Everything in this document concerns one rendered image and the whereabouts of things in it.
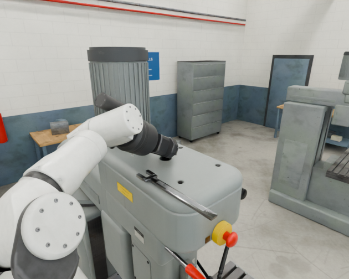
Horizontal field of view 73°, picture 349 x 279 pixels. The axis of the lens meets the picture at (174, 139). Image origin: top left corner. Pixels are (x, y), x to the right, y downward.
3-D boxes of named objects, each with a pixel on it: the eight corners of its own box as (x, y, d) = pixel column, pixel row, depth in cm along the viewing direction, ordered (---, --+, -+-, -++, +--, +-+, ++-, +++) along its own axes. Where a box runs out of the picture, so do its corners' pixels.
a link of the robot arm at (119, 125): (157, 146, 54) (124, 133, 45) (121, 156, 59) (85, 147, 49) (153, 102, 58) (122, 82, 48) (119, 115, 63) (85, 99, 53)
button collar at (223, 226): (231, 238, 62) (233, 220, 60) (216, 250, 59) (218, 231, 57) (225, 234, 64) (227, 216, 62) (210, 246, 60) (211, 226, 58)
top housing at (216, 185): (246, 218, 70) (252, 170, 64) (181, 267, 54) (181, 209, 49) (154, 165, 103) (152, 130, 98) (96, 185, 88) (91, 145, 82)
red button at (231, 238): (239, 244, 59) (240, 231, 58) (229, 252, 57) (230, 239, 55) (228, 237, 62) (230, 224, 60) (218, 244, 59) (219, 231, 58)
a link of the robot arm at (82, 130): (136, 128, 54) (107, 161, 43) (107, 138, 58) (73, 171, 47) (122, 103, 52) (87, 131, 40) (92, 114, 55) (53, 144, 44)
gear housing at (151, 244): (217, 230, 80) (220, 205, 76) (160, 270, 65) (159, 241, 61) (158, 189, 104) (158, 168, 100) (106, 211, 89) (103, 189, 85)
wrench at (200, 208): (220, 215, 47) (221, 211, 47) (208, 223, 44) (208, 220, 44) (148, 171, 64) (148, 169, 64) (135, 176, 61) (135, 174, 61)
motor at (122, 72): (161, 138, 89) (159, 47, 78) (112, 151, 77) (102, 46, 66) (133, 126, 103) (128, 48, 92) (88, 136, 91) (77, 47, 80)
